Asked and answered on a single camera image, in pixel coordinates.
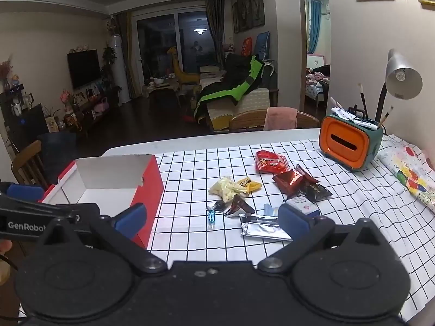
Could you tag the grey curtain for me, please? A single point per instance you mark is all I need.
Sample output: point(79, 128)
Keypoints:
point(215, 30)
point(127, 57)

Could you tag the red snack packet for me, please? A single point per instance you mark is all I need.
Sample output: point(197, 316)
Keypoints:
point(270, 161)

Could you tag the black television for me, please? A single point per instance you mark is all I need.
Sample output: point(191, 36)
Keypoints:
point(83, 69)

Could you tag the orange green tissue box organizer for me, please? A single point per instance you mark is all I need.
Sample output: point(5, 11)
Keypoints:
point(343, 142)

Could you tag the dark brown snack packet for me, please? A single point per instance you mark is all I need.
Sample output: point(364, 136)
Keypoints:
point(316, 192)

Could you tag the small blue clear bottle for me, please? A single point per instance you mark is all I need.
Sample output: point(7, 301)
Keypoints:
point(212, 217)

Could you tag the round silver candy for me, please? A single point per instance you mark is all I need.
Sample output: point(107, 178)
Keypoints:
point(220, 205)

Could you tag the black green jacket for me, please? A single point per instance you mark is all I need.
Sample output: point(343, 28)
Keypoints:
point(238, 91)

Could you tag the dark framed wall picture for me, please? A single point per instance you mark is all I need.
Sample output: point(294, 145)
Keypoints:
point(257, 3)
point(244, 10)
point(235, 18)

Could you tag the dried flower bouquet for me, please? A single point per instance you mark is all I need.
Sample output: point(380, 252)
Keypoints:
point(5, 69)

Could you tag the red white cardboard box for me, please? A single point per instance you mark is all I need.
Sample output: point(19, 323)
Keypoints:
point(102, 197)

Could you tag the cream yellow snack packet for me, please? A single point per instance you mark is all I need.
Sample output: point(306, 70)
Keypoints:
point(226, 188)

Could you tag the white tube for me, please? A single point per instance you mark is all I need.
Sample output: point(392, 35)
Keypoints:
point(341, 112)

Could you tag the grey desk lamp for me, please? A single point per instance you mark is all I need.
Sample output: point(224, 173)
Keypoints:
point(402, 78)

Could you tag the cream yellow sofa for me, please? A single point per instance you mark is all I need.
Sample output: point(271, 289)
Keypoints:
point(251, 102)

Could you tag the small dark triangular candy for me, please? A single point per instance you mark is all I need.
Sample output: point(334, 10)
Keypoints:
point(238, 207)

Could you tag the white blue snack packet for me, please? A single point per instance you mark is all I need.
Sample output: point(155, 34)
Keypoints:
point(302, 207)

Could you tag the silver foil packet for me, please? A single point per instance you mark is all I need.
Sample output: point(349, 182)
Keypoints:
point(261, 229)

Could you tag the white standing air conditioner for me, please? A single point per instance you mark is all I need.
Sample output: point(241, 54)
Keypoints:
point(119, 68)

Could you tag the yellow giraffe toy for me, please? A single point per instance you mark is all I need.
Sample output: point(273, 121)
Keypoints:
point(176, 66)

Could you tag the wooden chair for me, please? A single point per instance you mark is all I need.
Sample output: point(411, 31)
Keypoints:
point(248, 120)
point(25, 163)

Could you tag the person's left hand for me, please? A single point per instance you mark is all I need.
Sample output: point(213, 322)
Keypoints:
point(4, 248)

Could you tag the red cushion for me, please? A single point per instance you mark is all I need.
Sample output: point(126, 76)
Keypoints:
point(246, 47)

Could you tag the colourful printed cloth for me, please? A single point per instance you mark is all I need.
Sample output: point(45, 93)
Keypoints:
point(407, 169)

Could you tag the black cabinet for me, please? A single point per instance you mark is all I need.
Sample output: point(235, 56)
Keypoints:
point(32, 122)

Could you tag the dark blue bin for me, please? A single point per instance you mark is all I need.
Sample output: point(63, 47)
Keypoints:
point(57, 156)

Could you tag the light blue small wrapper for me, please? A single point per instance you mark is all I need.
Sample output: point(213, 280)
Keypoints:
point(270, 210)

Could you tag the bed with pink bedding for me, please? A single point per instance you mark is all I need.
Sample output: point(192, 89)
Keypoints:
point(317, 85)

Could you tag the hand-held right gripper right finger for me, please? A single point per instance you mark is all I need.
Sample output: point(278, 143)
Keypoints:
point(292, 219)

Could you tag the dark television stand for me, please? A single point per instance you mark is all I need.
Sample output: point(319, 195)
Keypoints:
point(88, 112)

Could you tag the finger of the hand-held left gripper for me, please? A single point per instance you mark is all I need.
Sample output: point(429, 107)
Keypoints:
point(25, 192)
point(81, 209)

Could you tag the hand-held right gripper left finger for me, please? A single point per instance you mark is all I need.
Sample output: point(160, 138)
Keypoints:
point(131, 217)

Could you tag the copper foil snack packet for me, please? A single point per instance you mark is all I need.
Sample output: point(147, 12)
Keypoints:
point(290, 180)

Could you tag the pink towel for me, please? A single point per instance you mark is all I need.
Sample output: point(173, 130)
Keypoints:
point(280, 119)

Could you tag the green houseplant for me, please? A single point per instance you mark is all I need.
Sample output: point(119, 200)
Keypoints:
point(108, 61)

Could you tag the white checkered tablecloth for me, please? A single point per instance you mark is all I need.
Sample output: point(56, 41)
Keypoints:
point(356, 190)

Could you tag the blue curtain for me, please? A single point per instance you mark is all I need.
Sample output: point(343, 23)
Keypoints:
point(312, 27)

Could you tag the small yellow snack packet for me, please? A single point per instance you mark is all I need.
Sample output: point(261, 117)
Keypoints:
point(251, 186)

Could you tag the blue cushion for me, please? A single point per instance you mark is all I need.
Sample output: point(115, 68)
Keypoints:
point(261, 46)

